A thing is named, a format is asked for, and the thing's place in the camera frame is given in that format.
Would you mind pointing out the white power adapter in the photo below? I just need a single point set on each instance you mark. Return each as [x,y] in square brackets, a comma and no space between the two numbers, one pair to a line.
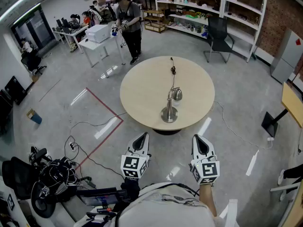
[270,139]

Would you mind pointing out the white cluttered table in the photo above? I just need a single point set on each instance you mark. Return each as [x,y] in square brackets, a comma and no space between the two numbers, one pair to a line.
[80,29]

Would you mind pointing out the person's white printed shirt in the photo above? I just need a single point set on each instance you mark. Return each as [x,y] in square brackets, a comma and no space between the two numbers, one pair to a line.
[165,209]

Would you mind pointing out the light wooden cabinet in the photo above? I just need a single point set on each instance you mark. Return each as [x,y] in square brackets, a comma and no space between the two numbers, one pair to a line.
[296,212]

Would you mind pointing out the black swivel office chair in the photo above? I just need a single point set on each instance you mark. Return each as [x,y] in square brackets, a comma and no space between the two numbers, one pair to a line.
[32,60]

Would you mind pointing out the grey metal bar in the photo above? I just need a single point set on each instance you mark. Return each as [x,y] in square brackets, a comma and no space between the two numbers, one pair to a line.
[284,187]

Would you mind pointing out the black device with red button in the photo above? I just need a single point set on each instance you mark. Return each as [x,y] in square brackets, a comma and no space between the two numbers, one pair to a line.
[105,209]

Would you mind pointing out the white printer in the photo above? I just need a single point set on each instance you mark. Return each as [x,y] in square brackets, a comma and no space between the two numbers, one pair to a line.
[97,33]

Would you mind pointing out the black cantilever office chair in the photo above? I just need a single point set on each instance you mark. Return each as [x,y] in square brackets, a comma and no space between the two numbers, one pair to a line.
[219,39]

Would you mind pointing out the grey refrigerator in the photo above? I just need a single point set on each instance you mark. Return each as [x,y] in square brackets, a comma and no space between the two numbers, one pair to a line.
[287,55]

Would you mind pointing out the black flat case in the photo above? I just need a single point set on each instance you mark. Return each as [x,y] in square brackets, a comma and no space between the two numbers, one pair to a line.
[15,90]

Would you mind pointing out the blue box with cardboard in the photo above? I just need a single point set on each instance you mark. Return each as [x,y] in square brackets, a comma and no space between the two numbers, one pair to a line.
[35,117]

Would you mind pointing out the small wooden rack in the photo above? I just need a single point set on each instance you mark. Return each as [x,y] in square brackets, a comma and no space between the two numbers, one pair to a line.
[154,20]

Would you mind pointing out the red floor tape line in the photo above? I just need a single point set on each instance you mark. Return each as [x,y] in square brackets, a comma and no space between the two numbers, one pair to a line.
[104,103]

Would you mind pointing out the black mesh office chair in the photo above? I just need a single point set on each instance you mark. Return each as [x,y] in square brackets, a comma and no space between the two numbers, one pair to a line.
[16,176]

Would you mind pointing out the person's right forearm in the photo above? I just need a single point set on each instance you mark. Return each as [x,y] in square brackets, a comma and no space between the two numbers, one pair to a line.
[207,197]

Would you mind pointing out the green flat tray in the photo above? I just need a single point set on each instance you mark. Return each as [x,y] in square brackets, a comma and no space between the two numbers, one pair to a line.
[192,16]

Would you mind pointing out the wooden side table black stand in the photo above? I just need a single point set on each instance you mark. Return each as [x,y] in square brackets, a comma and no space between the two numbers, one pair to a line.
[271,124]

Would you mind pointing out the silver desk lamp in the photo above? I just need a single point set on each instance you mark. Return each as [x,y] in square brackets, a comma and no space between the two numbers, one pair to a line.
[169,115]

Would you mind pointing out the black equipment rack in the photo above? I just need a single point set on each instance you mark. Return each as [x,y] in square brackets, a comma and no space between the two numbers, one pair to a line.
[4,110]

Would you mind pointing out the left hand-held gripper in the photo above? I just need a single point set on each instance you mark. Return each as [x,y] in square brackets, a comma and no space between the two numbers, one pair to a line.
[133,163]

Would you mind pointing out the black flat panel device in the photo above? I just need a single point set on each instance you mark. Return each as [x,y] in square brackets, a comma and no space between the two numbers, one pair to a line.
[101,198]

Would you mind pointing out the white power strip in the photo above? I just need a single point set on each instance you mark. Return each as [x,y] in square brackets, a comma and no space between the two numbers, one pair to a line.
[72,146]

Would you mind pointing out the black round table base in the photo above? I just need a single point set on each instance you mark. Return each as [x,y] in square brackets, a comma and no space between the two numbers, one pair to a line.
[166,132]

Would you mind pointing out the black framed glass door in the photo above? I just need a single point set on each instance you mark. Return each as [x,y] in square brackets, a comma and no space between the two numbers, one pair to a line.
[35,29]

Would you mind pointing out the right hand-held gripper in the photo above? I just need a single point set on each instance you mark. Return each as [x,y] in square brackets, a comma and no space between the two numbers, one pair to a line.
[208,170]

